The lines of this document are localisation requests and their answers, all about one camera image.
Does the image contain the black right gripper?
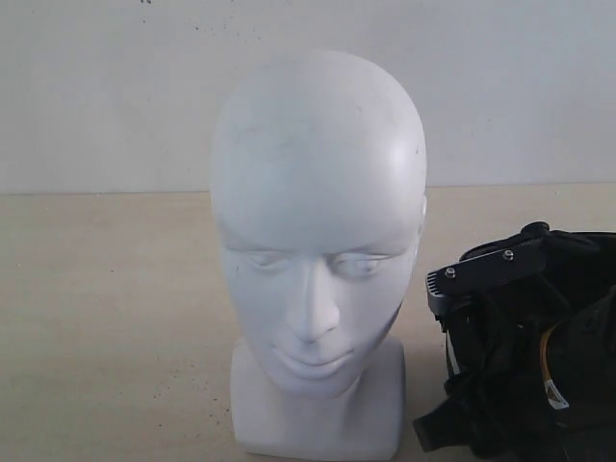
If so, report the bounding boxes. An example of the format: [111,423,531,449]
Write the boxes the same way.
[412,239,616,462]

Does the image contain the black helmet with tinted visor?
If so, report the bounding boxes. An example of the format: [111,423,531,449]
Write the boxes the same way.
[431,221,616,462]

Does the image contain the white mannequin head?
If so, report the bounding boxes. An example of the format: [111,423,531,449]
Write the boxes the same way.
[211,50,427,461]

